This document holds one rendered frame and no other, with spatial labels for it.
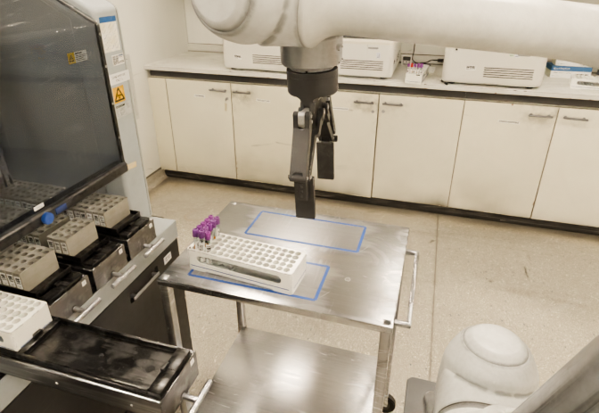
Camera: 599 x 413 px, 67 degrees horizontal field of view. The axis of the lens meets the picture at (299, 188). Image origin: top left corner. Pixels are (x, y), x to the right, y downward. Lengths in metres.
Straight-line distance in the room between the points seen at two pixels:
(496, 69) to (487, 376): 2.27
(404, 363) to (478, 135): 1.51
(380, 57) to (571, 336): 1.80
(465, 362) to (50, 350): 0.84
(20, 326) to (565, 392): 0.99
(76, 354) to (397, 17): 0.93
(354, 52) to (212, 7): 2.50
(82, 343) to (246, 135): 2.38
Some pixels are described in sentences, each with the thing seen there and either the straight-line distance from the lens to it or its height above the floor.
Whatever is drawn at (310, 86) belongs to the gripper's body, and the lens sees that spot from 0.64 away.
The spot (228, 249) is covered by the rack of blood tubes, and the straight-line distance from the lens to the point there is 1.19.
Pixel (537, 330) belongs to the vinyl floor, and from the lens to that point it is 2.49.
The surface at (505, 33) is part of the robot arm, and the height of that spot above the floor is 1.48.
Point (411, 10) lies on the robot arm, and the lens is 0.47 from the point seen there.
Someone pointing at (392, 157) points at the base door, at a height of 0.40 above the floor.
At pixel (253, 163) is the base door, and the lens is 3.35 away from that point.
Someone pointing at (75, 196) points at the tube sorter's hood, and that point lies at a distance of 1.34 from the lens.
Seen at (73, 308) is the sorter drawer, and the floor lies 0.75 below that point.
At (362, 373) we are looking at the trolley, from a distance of 1.69.
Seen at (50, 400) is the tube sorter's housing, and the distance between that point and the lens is 1.38.
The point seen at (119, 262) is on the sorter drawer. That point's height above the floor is 0.76.
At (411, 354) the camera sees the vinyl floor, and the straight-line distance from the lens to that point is 2.17.
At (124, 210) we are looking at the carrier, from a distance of 1.53.
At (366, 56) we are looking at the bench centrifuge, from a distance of 2.92.
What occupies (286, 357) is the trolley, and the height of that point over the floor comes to 0.28.
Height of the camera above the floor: 1.54
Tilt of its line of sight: 26 degrees down
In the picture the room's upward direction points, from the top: straight up
